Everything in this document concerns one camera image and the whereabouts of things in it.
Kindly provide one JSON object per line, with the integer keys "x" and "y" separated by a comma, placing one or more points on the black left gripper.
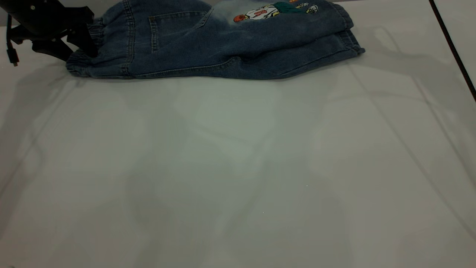
{"x": 41, "y": 18}

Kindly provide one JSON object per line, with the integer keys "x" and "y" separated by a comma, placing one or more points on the blue denim pants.
{"x": 208, "y": 41}

